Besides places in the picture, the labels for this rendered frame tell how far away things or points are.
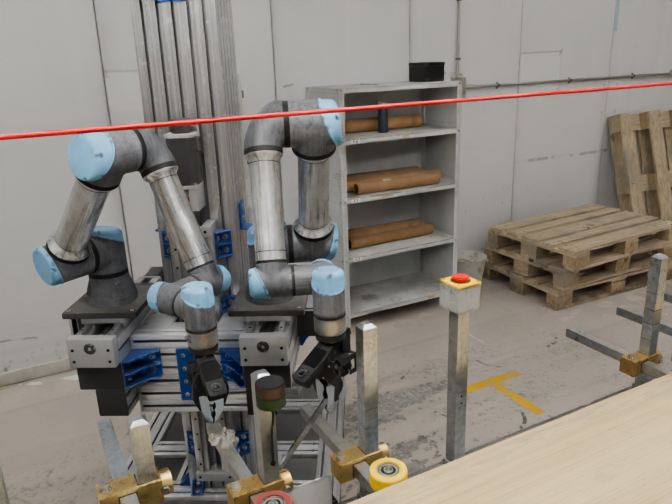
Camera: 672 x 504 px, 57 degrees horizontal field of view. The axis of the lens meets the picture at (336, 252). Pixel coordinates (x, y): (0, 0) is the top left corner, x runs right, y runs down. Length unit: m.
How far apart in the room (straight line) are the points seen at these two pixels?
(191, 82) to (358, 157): 2.45
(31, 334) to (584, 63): 4.49
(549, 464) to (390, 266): 3.29
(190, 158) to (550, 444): 1.23
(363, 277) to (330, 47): 1.61
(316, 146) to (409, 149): 2.95
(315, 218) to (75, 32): 2.26
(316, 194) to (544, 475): 0.88
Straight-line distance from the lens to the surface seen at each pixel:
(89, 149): 1.56
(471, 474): 1.38
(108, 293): 1.96
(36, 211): 3.75
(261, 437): 1.34
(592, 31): 5.62
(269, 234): 1.48
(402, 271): 4.66
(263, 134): 1.52
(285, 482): 1.43
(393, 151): 4.40
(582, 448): 1.51
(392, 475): 1.36
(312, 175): 1.63
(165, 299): 1.54
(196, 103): 1.96
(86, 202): 1.68
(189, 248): 1.62
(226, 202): 1.97
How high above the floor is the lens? 1.74
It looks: 18 degrees down
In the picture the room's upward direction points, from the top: 2 degrees counter-clockwise
